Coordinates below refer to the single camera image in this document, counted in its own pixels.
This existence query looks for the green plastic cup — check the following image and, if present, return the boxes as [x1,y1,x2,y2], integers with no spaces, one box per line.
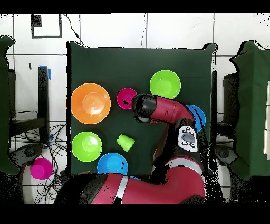
[116,134,136,153]

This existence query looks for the small pink plastic bowl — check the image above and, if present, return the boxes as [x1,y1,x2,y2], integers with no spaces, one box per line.
[116,87,138,110]

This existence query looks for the green plastic bowl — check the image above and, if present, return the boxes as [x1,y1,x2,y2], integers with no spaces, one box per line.
[71,131,103,163]
[149,69,181,100]

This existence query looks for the large orange plastic bowl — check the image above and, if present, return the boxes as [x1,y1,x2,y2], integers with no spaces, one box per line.
[70,82,112,125]

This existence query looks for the blue plastic bowl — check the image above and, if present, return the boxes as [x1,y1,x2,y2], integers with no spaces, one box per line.
[185,104,206,133]
[97,152,129,176]

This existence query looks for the dark green tablecloth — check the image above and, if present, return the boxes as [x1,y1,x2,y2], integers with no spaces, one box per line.
[66,41,218,178]

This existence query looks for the black metal stand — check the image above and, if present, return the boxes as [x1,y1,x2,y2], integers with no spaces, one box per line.
[8,66,50,144]

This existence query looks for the green side table cloth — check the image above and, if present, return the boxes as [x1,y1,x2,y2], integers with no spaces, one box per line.
[229,40,270,181]
[0,35,20,176]

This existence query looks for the pink plastic cup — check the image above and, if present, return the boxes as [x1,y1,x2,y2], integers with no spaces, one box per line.
[30,157,53,180]

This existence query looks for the grey pedestal leg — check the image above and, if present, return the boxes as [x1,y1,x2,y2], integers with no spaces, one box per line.
[213,144,238,167]
[9,143,44,167]

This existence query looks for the thin black floor cable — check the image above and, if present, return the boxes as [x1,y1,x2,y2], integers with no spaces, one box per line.
[63,14,86,48]

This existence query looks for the grey square floor frame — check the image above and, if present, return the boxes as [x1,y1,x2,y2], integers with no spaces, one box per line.
[31,14,62,39]

